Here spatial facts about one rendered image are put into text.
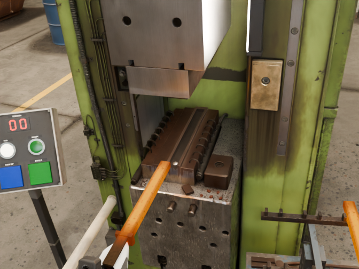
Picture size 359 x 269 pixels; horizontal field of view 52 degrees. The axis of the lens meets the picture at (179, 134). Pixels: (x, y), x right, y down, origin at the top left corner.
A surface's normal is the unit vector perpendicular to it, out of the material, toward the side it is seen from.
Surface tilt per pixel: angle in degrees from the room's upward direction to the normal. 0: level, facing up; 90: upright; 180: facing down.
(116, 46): 90
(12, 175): 60
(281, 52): 90
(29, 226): 0
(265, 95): 90
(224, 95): 90
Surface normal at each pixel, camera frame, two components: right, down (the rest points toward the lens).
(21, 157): 0.09, 0.05
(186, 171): -0.29, 0.54
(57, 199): -0.07, -0.83
